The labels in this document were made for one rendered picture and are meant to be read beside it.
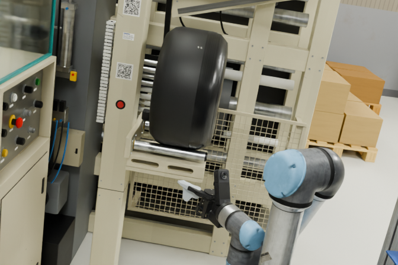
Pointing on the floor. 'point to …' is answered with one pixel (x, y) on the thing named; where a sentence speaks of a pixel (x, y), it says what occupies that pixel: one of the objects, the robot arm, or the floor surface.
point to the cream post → (121, 115)
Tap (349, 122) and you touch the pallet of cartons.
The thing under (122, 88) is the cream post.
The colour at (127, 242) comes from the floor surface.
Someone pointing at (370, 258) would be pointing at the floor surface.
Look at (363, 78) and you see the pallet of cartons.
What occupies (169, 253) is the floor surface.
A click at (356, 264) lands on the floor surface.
